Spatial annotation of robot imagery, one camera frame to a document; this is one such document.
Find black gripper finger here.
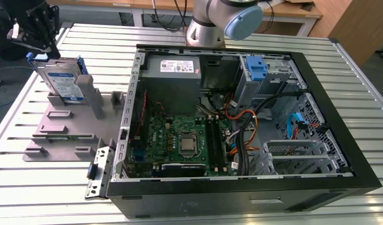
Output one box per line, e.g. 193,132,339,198
35,6,62,59
7,23,51,52

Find hard disk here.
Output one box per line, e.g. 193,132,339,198
27,53,89,104

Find blue data wire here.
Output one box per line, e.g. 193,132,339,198
286,112,311,140

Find disk power wire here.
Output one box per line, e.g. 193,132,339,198
303,121,331,135

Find silver disk bay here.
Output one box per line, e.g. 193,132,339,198
263,139,350,175

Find grey plastic parts rack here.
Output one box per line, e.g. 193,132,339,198
22,75,130,162

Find green RAM stick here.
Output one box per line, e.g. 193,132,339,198
47,135,79,141

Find grey power supply unit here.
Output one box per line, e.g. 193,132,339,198
139,55,202,116

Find green motherboard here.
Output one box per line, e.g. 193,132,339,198
129,114,242,179

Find CPU socket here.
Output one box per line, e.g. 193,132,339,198
177,131,201,159

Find silver CPU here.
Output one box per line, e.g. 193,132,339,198
181,138,197,151

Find blue drive bay latch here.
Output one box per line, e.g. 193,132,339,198
246,56,270,82

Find black RAM slot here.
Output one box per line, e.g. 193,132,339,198
213,115,226,173
207,115,221,173
205,115,218,173
215,115,229,173

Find black graphics card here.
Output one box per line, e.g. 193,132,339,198
153,163,207,178

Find silver drive cage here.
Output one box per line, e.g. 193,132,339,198
235,55,306,113

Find black open PC case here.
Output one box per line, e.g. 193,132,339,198
106,43,383,220

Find wooden cabinet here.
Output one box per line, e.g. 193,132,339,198
310,0,383,68

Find pale blue floor cable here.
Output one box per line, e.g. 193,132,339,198
0,65,35,74

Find red twisted wire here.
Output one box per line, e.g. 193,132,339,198
135,90,149,141

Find silver rear port bracket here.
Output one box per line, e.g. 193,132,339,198
85,145,118,200

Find main power wire bundle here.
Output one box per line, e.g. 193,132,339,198
197,103,226,118

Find black cable bundle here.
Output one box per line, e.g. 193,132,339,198
237,92,305,176

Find orange yellow wire bundle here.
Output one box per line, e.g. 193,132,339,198
225,109,261,157

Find wooden desk white frame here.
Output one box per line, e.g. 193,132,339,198
47,0,323,37

